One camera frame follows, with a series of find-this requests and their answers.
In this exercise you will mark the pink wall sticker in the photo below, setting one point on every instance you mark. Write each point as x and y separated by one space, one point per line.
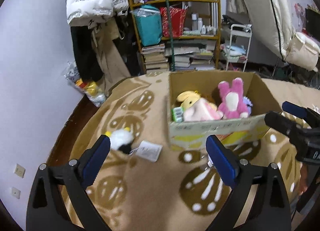
299 13

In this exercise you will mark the printed cardboard box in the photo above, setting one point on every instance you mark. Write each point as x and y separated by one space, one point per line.
225 126

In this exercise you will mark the teal bag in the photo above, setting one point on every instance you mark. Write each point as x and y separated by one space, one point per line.
148 28

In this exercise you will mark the black garment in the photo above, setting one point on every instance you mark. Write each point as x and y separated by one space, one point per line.
82 53

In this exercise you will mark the yellow wooden shelf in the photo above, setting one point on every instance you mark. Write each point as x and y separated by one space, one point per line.
200 37

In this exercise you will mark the pink and white plush toy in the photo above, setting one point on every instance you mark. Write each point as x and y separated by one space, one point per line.
200 111

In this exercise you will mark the cream folded mattress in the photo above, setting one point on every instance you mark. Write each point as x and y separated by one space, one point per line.
270 8

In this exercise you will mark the red patterned bag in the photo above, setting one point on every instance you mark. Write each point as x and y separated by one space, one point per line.
176 23

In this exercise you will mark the stack of books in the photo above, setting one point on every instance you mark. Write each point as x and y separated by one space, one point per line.
155 58

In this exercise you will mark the magenta plush toy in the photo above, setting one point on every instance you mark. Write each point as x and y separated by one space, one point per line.
240 111

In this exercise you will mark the white paper tag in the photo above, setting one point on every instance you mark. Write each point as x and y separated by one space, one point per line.
148 151

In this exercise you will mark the wall socket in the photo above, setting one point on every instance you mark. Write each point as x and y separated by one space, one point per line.
15 192
20 170

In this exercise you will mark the green pole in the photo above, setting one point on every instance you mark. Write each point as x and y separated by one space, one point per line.
170 26

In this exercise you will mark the plastic bag of toys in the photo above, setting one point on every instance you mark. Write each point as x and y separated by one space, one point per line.
92 93

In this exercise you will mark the white fluffy plush toy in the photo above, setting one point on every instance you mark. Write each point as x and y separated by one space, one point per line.
120 138

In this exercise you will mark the black hanging bag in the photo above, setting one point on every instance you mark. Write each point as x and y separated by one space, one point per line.
130 46

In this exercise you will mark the white utility cart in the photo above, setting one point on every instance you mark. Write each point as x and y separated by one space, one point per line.
240 27

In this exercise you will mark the beige patterned blanket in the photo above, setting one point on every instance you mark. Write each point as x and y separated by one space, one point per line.
155 191

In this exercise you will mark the pile of magazines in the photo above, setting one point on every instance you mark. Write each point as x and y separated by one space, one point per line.
192 58

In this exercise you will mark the yellow plush toy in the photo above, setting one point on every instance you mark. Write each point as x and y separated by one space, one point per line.
188 99

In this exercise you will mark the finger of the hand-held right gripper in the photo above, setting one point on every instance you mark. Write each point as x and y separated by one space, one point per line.
293 107
280 121

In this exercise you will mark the beige trousers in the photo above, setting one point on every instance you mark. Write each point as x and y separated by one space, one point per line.
110 53

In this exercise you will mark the group of toiletry bottles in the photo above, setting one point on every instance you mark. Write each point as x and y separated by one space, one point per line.
200 23

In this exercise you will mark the lavender plush toy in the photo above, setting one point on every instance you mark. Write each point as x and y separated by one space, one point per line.
247 102

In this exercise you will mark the green packet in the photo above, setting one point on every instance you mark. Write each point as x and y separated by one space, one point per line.
177 114

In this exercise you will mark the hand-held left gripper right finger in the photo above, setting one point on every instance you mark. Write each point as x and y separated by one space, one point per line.
222 163

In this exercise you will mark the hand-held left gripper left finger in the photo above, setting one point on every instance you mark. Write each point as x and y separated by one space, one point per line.
97 161

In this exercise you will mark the black screen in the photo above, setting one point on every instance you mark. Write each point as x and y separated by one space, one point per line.
313 21

